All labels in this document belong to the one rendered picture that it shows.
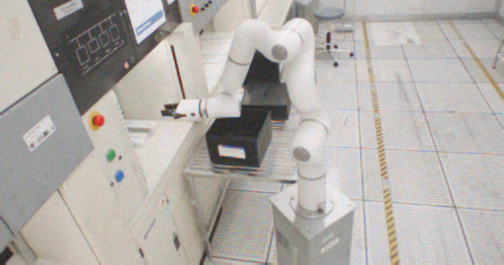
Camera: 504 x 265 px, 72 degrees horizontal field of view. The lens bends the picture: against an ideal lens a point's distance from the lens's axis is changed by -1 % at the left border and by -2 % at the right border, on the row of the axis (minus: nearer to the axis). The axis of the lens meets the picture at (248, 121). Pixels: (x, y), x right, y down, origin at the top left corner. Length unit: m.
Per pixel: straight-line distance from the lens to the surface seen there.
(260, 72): 2.49
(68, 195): 1.22
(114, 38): 1.38
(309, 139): 1.28
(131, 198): 1.53
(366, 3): 5.89
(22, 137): 1.06
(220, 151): 1.81
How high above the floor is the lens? 1.95
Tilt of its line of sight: 33 degrees down
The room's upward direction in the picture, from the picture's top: 7 degrees counter-clockwise
